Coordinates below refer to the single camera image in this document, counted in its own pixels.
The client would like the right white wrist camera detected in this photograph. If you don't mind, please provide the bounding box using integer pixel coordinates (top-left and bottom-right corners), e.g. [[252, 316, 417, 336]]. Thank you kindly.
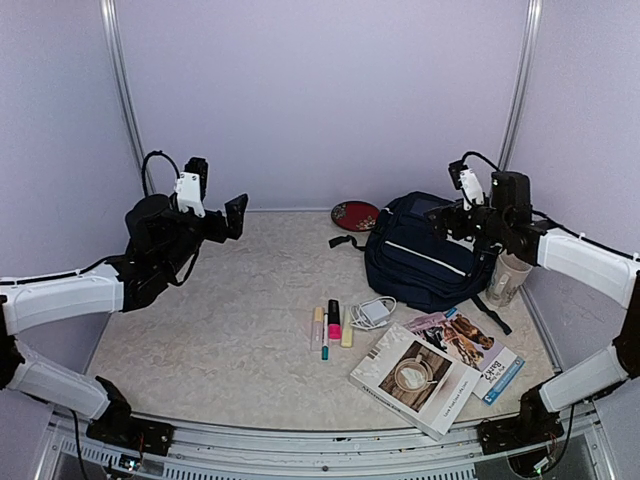
[[448, 160, 485, 211]]

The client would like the dog cover booklet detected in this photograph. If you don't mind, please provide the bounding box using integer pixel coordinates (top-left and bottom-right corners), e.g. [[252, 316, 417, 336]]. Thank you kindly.
[[440, 308, 525, 406]]

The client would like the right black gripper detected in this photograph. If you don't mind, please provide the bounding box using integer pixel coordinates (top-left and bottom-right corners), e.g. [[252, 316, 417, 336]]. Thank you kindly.
[[422, 197, 510, 242]]

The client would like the white coffee cover book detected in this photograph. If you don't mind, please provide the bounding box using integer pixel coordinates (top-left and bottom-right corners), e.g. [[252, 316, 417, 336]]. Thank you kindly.
[[349, 323, 480, 441]]

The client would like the pink black highlighter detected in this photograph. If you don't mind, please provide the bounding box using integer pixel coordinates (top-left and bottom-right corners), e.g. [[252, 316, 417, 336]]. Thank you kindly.
[[327, 299, 342, 340]]

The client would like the aluminium frame post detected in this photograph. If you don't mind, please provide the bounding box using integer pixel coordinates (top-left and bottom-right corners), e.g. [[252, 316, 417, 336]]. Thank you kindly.
[[99, 0, 144, 169], [498, 0, 543, 170]]

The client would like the front aluminium rail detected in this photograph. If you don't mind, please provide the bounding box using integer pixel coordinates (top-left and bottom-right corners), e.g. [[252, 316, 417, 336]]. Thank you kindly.
[[30, 399, 620, 479]]

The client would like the navy blue backpack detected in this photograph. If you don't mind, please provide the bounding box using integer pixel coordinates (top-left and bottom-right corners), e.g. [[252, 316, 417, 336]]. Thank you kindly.
[[329, 192, 512, 335]]

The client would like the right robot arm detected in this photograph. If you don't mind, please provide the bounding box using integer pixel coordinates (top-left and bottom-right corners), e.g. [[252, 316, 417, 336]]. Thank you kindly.
[[425, 171, 639, 454]]

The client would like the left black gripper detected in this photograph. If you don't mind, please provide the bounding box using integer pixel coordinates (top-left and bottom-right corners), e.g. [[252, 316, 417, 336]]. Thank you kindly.
[[159, 193, 248, 277]]

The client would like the red floral round dish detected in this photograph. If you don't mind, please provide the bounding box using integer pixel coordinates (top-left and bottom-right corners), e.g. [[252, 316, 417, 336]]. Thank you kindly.
[[330, 200, 380, 232]]

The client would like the left aluminium frame post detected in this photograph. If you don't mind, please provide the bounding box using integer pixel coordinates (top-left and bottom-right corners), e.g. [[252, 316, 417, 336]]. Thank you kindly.
[[99, 0, 144, 169]]

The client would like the yellow highlighter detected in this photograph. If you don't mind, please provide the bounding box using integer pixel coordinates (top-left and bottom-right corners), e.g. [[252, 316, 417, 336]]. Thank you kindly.
[[340, 306, 354, 348]]

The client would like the white teal pen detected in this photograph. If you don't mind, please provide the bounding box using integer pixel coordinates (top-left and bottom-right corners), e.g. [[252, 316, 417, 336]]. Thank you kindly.
[[321, 312, 329, 361]]

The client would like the right aluminium frame post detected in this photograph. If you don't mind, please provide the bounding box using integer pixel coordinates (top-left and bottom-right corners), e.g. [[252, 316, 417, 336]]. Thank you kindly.
[[498, 0, 543, 170]]

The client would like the white charger with cable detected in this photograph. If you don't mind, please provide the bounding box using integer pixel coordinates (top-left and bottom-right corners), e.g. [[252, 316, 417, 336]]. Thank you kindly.
[[349, 296, 397, 331]]

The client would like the pale cream highlighter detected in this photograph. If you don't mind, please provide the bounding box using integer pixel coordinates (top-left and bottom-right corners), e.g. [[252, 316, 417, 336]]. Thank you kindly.
[[310, 307, 325, 351]]

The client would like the beige ceramic mug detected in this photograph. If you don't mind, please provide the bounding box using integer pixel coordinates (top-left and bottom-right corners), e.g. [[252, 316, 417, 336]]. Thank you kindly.
[[486, 253, 533, 307]]

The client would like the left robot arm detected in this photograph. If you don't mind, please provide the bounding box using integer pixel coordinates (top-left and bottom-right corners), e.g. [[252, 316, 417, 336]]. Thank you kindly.
[[1, 194, 249, 455]]

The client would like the pink magazine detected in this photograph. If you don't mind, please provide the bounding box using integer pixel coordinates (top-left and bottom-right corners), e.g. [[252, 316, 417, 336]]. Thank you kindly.
[[403, 312, 447, 351]]

